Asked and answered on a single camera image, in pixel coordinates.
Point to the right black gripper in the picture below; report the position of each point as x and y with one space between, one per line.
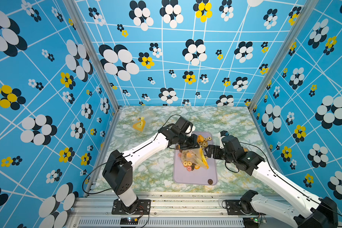
215 148

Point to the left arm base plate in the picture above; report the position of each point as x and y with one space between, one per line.
139 207

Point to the right aluminium corner post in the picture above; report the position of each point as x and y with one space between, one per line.
292 35

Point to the lilac rectangular tray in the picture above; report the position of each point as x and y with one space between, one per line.
199 177

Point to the right green circuit board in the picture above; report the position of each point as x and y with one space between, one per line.
252 222

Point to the aluminium front rail frame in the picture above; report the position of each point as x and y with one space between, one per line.
183 210

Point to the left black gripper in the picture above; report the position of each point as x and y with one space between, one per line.
193 144

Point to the green circuit board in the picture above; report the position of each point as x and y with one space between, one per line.
252 222
129 222

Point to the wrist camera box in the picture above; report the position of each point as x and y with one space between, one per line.
229 142
190 129

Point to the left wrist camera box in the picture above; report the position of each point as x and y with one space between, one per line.
190 129

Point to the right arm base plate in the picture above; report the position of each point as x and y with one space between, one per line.
233 207

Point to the left green circuit board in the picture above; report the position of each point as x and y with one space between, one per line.
129 222

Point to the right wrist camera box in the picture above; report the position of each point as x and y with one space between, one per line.
229 142

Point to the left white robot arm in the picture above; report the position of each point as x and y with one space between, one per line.
118 170

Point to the left aluminium corner post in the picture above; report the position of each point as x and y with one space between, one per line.
75 16

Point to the poured cookies pile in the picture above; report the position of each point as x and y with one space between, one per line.
203 143

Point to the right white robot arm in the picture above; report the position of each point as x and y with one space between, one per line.
303 210

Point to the ziploc cookie bag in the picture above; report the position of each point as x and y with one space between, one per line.
193 159

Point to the aluminium corner post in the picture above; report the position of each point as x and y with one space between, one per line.
292 35
75 16

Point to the ziploc bag of cookies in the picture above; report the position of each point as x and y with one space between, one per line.
143 120

